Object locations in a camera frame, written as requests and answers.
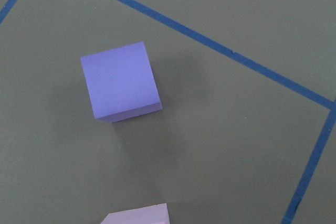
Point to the purple foam cube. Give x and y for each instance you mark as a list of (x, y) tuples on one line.
[(120, 83)]

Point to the pink foam cube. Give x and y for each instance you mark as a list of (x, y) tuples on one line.
[(150, 214)]

